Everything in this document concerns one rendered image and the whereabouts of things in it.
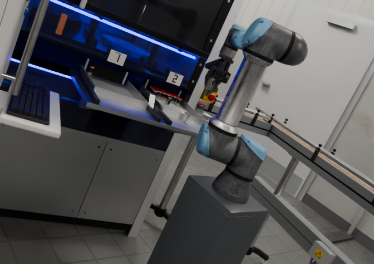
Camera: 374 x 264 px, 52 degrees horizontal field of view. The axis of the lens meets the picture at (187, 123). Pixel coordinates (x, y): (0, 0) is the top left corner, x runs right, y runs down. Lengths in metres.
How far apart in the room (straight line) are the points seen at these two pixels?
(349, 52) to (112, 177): 3.34
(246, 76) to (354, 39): 3.52
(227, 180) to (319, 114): 3.38
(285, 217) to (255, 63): 1.37
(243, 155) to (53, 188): 1.13
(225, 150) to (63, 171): 1.02
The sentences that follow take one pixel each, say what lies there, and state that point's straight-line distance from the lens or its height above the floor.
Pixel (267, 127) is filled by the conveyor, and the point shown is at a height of 0.91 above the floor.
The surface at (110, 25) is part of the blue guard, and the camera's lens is 1.92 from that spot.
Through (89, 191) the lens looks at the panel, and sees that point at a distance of 2.24.
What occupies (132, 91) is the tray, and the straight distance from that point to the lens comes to 1.99.
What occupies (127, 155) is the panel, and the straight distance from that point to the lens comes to 2.18.
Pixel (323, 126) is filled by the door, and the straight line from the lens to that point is 4.73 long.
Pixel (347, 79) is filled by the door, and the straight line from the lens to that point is 4.73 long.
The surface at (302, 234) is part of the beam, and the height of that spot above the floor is 0.49.
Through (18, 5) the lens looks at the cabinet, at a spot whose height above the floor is 1.15.
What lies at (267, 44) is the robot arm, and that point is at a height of 1.35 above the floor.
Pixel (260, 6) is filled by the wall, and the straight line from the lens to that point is 5.72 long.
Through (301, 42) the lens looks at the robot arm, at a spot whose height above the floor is 1.41.
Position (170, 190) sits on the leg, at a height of 0.29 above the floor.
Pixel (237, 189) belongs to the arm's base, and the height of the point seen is 0.84.
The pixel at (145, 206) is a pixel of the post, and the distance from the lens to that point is 2.41.
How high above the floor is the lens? 1.31
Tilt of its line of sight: 13 degrees down
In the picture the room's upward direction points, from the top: 25 degrees clockwise
